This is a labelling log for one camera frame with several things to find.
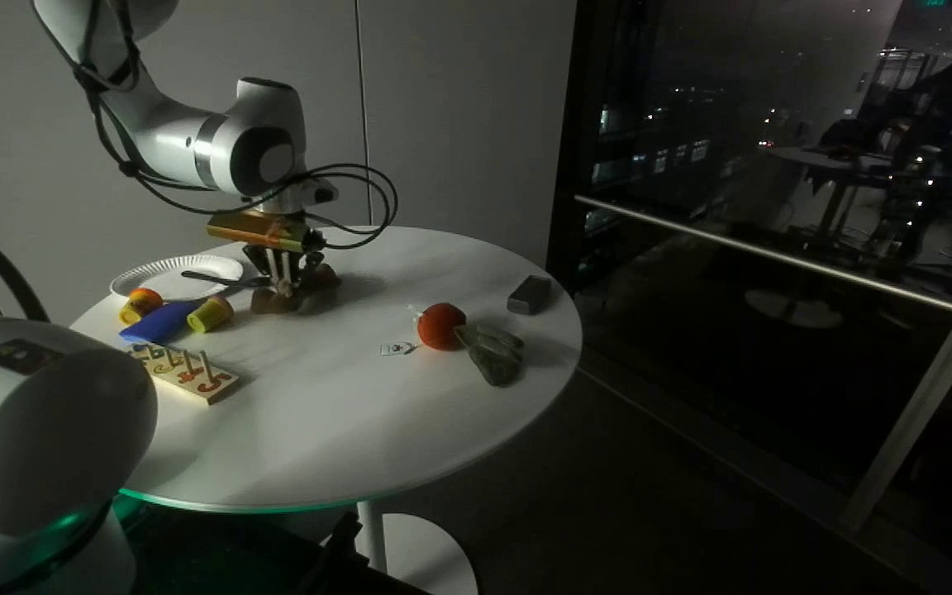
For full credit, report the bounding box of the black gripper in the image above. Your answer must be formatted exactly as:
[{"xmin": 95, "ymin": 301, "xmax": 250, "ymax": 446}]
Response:
[{"xmin": 243, "ymin": 246, "xmax": 332, "ymax": 312}]

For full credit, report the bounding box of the brown plush toy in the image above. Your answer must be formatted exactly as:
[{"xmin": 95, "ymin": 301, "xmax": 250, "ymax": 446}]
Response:
[{"xmin": 248, "ymin": 263, "xmax": 345, "ymax": 319}]

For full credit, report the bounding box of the yellow-green cylinder toy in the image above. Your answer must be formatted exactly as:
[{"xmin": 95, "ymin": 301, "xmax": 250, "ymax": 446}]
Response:
[{"xmin": 185, "ymin": 296, "xmax": 238, "ymax": 339}]

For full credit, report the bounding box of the red ball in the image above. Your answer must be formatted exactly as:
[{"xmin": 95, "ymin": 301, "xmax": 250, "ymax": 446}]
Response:
[{"xmin": 412, "ymin": 301, "xmax": 471, "ymax": 355}]

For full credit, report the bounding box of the grey-green soft toy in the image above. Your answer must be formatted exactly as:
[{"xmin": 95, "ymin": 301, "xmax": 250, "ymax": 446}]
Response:
[{"xmin": 456, "ymin": 319, "xmax": 529, "ymax": 390}]

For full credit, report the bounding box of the white plate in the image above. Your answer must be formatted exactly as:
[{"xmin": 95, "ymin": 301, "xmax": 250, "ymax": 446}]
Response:
[{"xmin": 107, "ymin": 250, "xmax": 248, "ymax": 304}]

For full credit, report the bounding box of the wooden peg board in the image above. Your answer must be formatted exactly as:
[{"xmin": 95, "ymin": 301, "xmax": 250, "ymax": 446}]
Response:
[{"xmin": 125, "ymin": 340, "xmax": 246, "ymax": 409}]

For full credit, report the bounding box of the blue block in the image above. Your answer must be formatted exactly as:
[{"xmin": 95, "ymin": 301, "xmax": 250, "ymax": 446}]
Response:
[{"xmin": 119, "ymin": 297, "xmax": 202, "ymax": 347}]

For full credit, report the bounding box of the orange toy fruit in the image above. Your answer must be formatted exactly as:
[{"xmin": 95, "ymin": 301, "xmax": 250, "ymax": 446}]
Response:
[{"xmin": 115, "ymin": 286, "xmax": 165, "ymax": 328}]

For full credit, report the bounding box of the grey rectangular block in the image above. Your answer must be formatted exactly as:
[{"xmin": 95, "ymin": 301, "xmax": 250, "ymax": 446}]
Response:
[{"xmin": 502, "ymin": 276, "xmax": 559, "ymax": 319}]

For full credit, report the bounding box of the white window mullion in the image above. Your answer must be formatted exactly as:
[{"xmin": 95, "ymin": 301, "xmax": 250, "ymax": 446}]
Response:
[{"xmin": 836, "ymin": 246, "xmax": 952, "ymax": 538}]

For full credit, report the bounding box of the yellowish wrist camera bar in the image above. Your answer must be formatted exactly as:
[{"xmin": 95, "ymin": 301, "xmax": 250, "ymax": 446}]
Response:
[{"xmin": 204, "ymin": 210, "xmax": 314, "ymax": 255}]

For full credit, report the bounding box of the thick black hose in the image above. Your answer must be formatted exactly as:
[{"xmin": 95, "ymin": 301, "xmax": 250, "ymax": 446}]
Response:
[{"xmin": 0, "ymin": 205, "xmax": 52, "ymax": 323}]

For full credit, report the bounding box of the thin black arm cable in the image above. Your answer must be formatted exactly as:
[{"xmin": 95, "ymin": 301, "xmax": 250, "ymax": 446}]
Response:
[{"xmin": 55, "ymin": 0, "xmax": 403, "ymax": 255}]

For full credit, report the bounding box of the white table pedestal base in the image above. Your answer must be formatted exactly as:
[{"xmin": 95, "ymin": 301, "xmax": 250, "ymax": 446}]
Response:
[{"xmin": 354, "ymin": 498, "xmax": 484, "ymax": 595}]

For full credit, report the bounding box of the white horizontal window rail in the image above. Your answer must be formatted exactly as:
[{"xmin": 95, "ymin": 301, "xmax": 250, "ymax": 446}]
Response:
[{"xmin": 572, "ymin": 193, "xmax": 952, "ymax": 328}]

